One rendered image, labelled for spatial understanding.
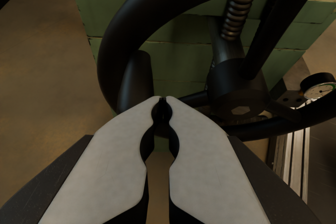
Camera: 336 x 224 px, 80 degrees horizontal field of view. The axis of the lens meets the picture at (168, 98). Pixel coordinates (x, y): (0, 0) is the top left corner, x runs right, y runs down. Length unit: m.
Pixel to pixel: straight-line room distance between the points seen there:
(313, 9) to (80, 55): 1.29
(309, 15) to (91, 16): 0.31
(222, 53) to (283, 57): 0.27
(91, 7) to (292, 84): 0.46
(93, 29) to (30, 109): 0.92
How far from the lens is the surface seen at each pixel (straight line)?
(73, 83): 1.29
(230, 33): 0.25
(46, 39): 1.59
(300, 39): 0.47
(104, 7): 0.37
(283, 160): 0.95
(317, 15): 0.30
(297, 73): 0.60
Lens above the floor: 0.99
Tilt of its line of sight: 58 degrees down
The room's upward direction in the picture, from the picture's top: 9 degrees clockwise
